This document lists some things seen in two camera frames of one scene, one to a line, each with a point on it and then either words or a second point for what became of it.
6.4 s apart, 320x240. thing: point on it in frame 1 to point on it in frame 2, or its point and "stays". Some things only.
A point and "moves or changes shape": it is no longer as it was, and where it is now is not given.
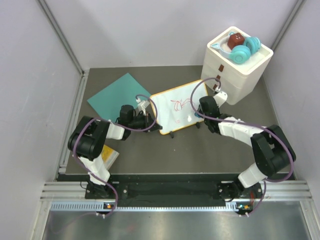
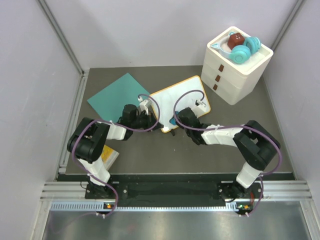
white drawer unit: x=238 y=61 stays
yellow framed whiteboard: x=176 y=108 moves or changes shape
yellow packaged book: x=108 y=156 stays
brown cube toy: x=235 y=39 stays
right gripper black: x=200 y=111 to x=178 y=119
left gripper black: x=147 y=119 stays
